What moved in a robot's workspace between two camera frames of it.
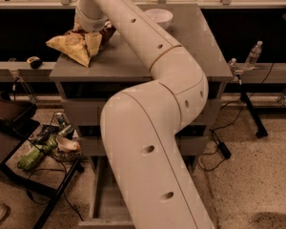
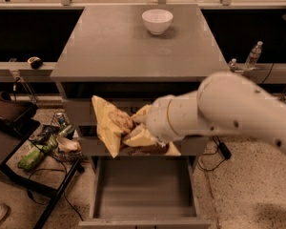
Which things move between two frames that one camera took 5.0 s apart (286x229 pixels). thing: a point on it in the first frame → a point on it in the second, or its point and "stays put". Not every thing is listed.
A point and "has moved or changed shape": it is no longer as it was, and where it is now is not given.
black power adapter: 224,150 stays put
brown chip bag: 82,46 has moved or changed shape
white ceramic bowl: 162,16 stays put
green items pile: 31,156 stays put
